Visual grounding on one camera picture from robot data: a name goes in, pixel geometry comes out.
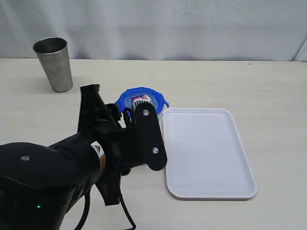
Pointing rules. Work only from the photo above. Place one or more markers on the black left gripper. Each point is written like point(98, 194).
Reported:
point(118, 154)

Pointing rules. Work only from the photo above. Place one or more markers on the blue container lid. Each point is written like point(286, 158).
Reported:
point(128, 98)

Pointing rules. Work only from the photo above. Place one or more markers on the clear plastic container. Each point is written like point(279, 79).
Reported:
point(160, 111)

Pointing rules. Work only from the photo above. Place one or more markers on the stainless steel cup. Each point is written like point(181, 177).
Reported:
point(53, 55)

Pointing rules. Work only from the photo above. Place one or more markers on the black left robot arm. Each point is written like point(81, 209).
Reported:
point(40, 184)

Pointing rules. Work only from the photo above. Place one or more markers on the white plastic tray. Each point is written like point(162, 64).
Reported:
point(206, 157)

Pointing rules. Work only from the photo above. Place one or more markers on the white backdrop curtain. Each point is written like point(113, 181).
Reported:
point(158, 29)

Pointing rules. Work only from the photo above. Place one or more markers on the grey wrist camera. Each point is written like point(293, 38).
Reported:
point(149, 136)

